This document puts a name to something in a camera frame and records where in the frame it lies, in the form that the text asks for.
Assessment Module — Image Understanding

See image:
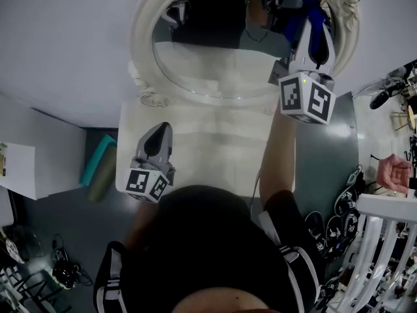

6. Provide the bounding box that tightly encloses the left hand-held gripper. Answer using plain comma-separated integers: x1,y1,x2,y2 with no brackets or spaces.
123,121,177,204

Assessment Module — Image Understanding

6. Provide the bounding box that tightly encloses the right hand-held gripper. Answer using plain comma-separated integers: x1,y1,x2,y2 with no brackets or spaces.
268,20,336,125

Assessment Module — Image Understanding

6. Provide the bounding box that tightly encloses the blue cloth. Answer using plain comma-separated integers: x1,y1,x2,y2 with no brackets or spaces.
301,0,332,63

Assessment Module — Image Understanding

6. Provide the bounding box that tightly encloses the oval white-framed mirror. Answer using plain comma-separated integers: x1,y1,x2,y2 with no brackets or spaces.
128,0,363,117

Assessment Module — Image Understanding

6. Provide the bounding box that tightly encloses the person's right forearm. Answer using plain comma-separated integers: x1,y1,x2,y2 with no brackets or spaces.
259,111,298,210

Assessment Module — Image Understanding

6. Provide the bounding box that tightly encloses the person's left forearm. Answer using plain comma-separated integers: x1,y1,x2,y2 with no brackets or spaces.
125,200,162,252

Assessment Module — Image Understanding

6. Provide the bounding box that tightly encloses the white dressing table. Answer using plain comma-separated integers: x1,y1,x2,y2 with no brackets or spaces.
114,101,300,205

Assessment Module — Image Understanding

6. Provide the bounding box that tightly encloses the teal rolled mat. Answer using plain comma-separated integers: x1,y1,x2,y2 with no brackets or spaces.
79,134,117,187

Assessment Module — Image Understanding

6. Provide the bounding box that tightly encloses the black studio lamp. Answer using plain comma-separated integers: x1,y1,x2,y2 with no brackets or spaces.
369,76,408,110

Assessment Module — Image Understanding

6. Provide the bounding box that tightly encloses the person's black shirt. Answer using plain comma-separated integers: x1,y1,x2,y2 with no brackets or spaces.
93,184,326,313

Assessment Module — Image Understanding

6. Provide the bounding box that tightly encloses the round wooden table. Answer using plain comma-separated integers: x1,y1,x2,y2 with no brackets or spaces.
390,104,417,132

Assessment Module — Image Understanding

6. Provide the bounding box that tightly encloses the white cardboard box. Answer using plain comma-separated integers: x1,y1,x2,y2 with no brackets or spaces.
0,141,36,201

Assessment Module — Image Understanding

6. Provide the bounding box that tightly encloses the pink armchair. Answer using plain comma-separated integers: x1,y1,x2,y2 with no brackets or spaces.
376,154,413,195

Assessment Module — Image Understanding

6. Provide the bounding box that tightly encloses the glossy black helmet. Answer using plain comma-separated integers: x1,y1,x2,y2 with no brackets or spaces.
51,261,78,290

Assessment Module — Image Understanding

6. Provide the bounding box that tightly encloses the white appliance with black band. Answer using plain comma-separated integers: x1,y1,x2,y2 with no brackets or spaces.
0,187,16,228

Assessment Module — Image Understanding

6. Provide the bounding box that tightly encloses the white shelf unit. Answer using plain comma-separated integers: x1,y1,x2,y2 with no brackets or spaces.
325,192,417,313

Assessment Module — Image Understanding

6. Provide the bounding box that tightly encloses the person's face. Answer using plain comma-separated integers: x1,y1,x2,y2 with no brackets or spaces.
172,287,274,313

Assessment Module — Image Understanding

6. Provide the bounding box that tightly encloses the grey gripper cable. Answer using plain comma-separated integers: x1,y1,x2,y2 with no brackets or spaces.
250,168,262,210

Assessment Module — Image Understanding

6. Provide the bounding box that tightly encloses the striped black backpack strap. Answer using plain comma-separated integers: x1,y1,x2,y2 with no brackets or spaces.
93,241,131,313
259,211,323,308

